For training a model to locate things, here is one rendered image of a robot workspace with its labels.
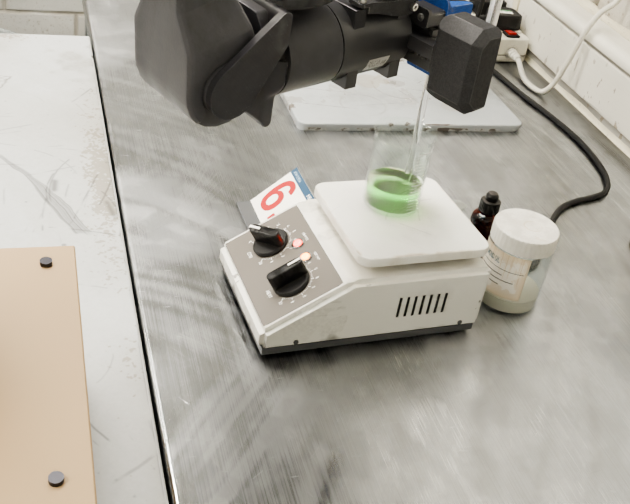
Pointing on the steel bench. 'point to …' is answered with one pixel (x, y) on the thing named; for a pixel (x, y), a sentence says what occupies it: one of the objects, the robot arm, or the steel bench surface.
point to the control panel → (253, 266)
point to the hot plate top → (467, 240)
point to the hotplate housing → (368, 298)
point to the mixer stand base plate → (388, 105)
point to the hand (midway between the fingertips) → (437, 14)
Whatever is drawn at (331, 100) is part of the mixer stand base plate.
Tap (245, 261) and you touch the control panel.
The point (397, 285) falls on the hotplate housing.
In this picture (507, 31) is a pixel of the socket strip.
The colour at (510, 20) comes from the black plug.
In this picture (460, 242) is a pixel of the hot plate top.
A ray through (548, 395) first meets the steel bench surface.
